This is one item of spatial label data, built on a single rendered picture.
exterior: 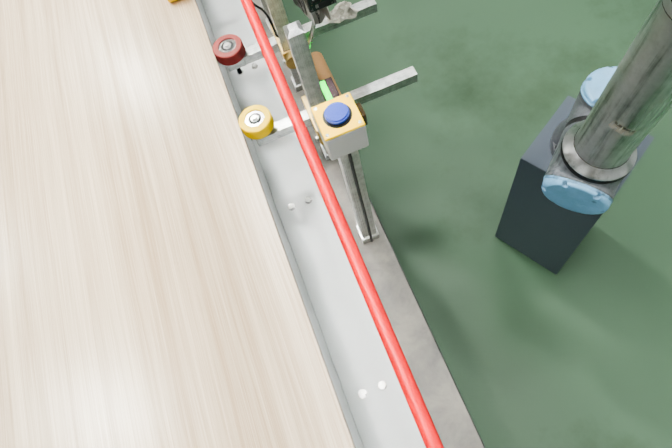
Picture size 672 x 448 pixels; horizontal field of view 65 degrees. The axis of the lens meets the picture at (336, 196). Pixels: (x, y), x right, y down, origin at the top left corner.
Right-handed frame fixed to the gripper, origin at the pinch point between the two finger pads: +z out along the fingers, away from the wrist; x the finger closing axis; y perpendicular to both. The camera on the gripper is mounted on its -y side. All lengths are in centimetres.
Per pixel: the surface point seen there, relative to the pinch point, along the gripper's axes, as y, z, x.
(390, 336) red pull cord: 86, -63, -15
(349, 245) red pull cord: 80, -63, -15
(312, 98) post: 17.8, 4.5, -8.6
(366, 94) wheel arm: 13.3, 17.0, 5.0
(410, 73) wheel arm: 12.5, 17.0, 17.3
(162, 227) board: 30, 11, -50
